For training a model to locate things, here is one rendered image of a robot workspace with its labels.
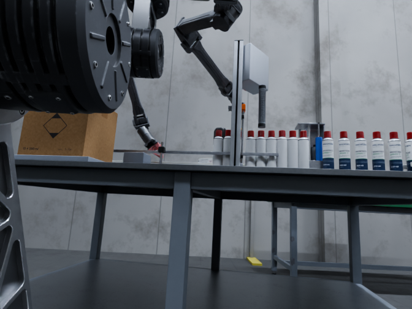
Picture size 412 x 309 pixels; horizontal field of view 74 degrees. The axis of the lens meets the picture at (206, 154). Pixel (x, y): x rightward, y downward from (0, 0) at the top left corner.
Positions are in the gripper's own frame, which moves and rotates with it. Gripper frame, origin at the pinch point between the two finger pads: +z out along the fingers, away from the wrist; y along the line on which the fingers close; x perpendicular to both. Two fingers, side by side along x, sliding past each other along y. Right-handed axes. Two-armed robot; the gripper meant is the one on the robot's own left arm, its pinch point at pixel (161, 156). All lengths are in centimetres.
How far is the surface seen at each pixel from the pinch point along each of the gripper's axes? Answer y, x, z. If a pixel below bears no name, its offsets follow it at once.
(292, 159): -3, -51, 44
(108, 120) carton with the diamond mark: -24.5, 6.6, -21.4
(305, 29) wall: 276, -273, -118
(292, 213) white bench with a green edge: 121, -49, 77
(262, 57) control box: -10, -72, -5
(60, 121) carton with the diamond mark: -40, 20, -25
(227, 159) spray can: -3.1, -26.3, 24.0
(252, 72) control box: -17, -61, 1
